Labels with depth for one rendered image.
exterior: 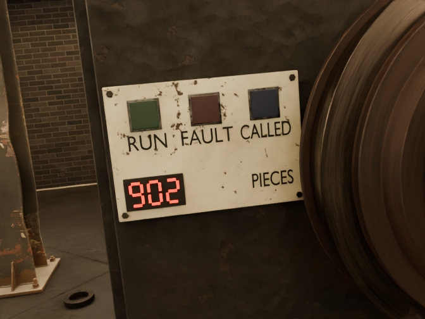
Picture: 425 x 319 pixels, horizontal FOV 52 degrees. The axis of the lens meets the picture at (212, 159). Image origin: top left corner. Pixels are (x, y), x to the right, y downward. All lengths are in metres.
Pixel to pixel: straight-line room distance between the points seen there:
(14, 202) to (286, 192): 2.72
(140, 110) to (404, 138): 0.32
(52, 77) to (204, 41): 6.15
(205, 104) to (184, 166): 0.09
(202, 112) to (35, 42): 6.27
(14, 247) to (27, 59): 3.96
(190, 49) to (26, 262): 2.83
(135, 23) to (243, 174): 0.25
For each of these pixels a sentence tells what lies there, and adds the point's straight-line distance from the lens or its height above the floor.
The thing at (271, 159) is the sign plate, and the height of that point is 1.12.
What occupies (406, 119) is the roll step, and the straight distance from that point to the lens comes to 0.48.
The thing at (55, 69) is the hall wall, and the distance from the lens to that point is 6.72.
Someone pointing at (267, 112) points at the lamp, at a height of 1.19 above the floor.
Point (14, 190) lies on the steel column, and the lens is 3.20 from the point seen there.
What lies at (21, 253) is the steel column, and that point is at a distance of 3.31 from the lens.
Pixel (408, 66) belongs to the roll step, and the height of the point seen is 1.23.
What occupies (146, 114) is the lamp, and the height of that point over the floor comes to 1.20.
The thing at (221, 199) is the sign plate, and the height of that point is 1.07.
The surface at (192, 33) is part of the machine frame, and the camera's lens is 0.61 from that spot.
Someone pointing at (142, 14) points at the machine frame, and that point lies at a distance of 0.61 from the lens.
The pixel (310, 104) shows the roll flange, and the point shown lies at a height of 1.20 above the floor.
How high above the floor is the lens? 1.22
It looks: 9 degrees down
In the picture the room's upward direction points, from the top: 5 degrees counter-clockwise
